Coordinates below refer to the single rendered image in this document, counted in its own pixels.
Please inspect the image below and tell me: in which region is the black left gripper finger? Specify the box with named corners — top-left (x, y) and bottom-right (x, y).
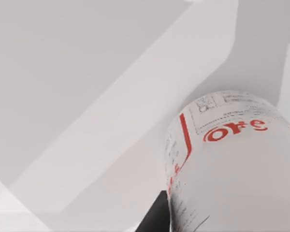
top-left (134, 190), bottom-right (172, 232)

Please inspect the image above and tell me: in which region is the white and red can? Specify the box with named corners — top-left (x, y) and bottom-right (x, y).
top-left (164, 90), bottom-right (290, 232)

